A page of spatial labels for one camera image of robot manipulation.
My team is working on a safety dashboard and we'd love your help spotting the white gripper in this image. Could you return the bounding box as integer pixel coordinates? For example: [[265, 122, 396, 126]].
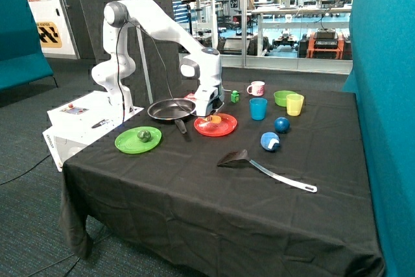
[[195, 86, 224, 122]]

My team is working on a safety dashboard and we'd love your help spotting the yellow toy corn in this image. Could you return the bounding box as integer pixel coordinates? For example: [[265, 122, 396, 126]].
[[204, 115, 222, 124]]

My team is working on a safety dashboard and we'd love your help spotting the green toy pepper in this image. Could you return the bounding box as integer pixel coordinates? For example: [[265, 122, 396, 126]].
[[137, 130, 152, 143]]

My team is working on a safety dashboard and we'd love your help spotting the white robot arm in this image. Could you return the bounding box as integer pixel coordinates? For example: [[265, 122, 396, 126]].
[[91, 0, 225, 119]]

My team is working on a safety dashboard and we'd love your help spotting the red plastic plate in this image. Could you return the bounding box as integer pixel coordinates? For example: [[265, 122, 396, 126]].
[[193, 114, 237, 137]]

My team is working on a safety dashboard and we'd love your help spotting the pink book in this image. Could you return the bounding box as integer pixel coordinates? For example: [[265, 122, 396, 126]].
[[184, 93, 195, 101]]

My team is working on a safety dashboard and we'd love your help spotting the green toy block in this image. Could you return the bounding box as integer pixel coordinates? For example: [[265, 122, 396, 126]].
[[231, 92, 240, 103]]

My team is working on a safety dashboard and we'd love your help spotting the black frying pan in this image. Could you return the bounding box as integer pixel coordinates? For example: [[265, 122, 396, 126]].
[[147, 98, 195, 134]]

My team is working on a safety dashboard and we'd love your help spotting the black slotted spatula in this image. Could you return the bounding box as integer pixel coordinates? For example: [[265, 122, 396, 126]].
[[217, 149, 318, 193]]

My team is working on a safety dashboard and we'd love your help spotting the blue plastic cup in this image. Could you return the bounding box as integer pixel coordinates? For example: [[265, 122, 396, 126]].
[[250, 97, 268, 121]]

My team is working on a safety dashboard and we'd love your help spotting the pink and white mug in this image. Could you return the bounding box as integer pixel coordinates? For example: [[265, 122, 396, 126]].
[[246, 81, 265, 97]]

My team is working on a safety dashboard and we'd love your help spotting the blue and white ball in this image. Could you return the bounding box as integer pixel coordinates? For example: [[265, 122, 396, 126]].
[[260, 132, 280, 151]]

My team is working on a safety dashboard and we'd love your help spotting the dark blue ball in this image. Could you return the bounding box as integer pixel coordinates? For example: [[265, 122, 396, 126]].
[[274, 117, 291, 134]]

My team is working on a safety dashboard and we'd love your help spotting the green plastic bowl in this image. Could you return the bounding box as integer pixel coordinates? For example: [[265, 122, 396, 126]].
[[274, 90, 296, 108]]

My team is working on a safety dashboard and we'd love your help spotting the green plastic plate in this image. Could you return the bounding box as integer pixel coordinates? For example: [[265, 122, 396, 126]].
[[114, 126, 162, 154]]

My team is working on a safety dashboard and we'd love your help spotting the black tablecloth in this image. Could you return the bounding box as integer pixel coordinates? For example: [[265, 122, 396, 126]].
[[60, 86, 386, 276]]

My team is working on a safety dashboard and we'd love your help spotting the yellow plastic cup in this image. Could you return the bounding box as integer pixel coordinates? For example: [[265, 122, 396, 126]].
[[286, 93, 304, 116]]

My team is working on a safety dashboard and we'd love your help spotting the black tripod stand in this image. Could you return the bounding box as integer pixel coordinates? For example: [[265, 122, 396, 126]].
[[181, 0, 196, 35]]

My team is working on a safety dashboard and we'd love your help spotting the white robot controller base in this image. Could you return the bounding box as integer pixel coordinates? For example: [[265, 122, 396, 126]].
[[43, 91, 143, 171]]

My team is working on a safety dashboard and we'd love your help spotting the orange mobile robot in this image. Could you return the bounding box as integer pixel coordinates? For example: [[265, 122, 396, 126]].
[[298, 28, 352, 60]]

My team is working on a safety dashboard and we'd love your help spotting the teal partition panel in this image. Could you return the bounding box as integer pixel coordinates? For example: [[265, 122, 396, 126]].
[[343, 0, 414, 276]]

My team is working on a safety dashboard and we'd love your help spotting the yellow black warning sign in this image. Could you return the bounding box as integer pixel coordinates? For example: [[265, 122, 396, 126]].
[[36, 21, 62, 49]]

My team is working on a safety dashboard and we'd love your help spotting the teal sofa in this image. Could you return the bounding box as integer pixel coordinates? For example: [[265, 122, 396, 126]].
[[0, 0, 54, 91]]

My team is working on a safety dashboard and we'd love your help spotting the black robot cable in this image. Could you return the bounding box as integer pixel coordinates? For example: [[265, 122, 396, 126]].
[[115, 20, 198, 122]]

